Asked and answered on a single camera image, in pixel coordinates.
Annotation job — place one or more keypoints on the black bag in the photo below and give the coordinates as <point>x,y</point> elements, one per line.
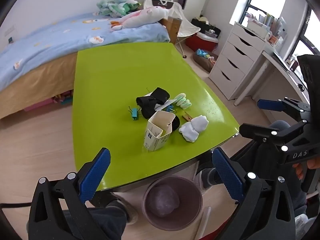
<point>207,27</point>

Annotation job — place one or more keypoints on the white carton box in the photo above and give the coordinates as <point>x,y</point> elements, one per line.
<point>160,140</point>

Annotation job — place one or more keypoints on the white drawer unit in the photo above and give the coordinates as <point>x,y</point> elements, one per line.
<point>235,60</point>

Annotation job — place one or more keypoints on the mint green hair claw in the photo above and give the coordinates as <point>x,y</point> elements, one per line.
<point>182,101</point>

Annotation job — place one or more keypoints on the mauve plastic waste bin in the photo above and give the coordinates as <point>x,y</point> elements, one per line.
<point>172,222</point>

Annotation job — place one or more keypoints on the crumpled pale wad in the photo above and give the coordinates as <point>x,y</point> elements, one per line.
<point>165,200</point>

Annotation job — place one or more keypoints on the person's shoe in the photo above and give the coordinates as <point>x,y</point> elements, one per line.
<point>206,177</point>
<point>131,212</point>

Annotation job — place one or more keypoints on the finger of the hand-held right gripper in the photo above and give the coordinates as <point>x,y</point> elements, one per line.
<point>260,132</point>
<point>270,105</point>

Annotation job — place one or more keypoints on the black sock bundle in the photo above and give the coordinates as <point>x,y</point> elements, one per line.
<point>150,105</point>

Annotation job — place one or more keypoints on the white folding chair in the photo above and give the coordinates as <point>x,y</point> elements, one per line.
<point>186,27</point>

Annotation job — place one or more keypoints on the wooden bedside cabinet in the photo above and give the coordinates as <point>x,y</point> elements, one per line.
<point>172,28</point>

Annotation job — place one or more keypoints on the person's left shoe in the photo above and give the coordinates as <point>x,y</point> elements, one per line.
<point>131,212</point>

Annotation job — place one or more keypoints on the colourful toy blocks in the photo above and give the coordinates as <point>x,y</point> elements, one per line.
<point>64,98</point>

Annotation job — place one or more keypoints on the white sock bundle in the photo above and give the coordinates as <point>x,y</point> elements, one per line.
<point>193,127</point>

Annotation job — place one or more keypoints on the row of books and papers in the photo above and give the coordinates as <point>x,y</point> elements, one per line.
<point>265,23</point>

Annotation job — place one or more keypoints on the person's left leg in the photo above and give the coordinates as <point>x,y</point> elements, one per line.
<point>105,222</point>

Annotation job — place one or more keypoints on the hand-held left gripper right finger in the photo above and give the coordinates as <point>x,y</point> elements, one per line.
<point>226,177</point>

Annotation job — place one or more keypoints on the white desk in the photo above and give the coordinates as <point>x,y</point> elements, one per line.
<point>277,67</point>

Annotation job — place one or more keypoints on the bed with blue sheet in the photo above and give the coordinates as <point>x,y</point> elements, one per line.
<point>62,40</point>

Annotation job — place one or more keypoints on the black cloth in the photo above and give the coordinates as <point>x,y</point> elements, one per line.
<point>176,122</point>

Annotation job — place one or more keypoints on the tan bed base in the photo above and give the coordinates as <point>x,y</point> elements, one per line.
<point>37,85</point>

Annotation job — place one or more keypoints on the green plush toy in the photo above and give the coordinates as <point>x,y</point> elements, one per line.
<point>117,6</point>

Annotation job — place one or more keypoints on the dark framed window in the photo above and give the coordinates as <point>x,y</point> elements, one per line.
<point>295,7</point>

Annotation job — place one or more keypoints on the blue binder clip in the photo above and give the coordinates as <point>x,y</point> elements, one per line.
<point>170,108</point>
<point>135,113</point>

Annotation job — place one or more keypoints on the dark purple box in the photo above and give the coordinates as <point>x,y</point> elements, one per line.
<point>181,2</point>

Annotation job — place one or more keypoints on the white sneaker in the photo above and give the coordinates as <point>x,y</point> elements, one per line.
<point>303,225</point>

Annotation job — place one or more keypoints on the red box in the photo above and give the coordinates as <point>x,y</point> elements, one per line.
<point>200,42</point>

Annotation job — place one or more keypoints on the person's right shoe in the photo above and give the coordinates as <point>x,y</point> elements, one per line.
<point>206,177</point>

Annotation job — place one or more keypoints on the pink white plush toy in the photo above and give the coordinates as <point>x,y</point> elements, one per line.
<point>142,17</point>

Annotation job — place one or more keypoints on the wooden clothespin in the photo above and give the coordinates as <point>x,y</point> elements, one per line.
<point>187,116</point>

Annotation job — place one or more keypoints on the blue soft toy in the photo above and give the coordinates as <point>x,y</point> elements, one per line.
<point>202,53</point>

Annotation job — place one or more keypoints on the person's right hand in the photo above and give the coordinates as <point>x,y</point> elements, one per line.
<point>299,171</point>

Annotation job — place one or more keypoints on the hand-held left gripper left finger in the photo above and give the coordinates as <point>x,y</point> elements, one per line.
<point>96,175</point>

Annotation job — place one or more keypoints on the brown pet bed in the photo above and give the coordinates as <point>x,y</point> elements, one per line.
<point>203,63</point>

